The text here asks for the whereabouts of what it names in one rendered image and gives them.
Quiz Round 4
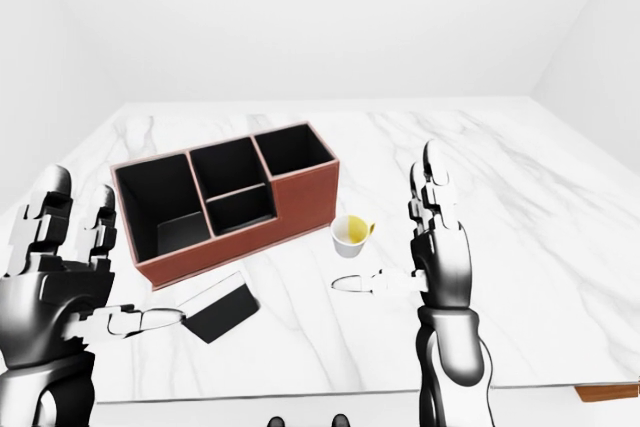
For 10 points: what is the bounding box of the red-brown desk caddy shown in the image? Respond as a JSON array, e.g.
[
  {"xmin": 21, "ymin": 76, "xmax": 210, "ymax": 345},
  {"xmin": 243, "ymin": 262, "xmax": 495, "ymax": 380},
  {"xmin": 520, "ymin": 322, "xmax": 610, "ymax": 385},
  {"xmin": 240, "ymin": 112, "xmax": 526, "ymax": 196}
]
[{"xmin": 110, "ymin": 120, "xmax": 341, "ymax": 292}]

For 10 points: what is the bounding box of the black book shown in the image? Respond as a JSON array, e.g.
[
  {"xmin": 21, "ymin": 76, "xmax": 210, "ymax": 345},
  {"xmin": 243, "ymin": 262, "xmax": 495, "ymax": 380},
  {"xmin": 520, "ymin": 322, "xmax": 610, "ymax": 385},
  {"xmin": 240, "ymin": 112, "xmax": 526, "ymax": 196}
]
[{"xmin": 175, "ymin": 270, "xmax": 262, "ymax": 345}]

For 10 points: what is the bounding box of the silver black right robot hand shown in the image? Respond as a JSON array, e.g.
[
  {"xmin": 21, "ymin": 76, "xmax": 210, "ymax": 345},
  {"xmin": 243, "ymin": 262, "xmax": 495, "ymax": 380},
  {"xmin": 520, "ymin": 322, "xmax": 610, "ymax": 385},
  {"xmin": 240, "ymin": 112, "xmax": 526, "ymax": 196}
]
[{"xmin": 330, "ymin": 140, "xmax": 474, "ymax": 318}]

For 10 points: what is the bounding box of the brown wooden table edge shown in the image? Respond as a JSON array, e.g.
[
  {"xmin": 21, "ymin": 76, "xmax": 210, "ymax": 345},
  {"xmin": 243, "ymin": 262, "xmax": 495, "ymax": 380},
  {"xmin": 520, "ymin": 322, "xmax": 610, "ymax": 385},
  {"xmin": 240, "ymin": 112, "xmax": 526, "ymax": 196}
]
[{"xmin": 574, "ymin": 382, "xmax": 640, "ymax": 403}]

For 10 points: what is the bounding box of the white mug yellow inside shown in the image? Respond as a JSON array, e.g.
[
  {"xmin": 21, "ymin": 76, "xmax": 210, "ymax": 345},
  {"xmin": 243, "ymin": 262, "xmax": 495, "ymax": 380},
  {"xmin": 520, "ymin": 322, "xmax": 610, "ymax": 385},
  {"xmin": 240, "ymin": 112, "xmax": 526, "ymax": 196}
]
[{"xmin": 330, "ymin": 214, "xmax": 378, "ymax": 260}]

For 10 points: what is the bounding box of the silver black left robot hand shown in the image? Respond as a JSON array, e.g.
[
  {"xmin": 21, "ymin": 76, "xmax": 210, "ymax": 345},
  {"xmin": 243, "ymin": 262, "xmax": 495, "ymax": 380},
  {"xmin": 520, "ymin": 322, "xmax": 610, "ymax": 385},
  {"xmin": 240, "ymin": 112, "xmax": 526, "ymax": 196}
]
[{"xmin": 0, "ymin": 163, "xmax": 188, "ymax": 374}]

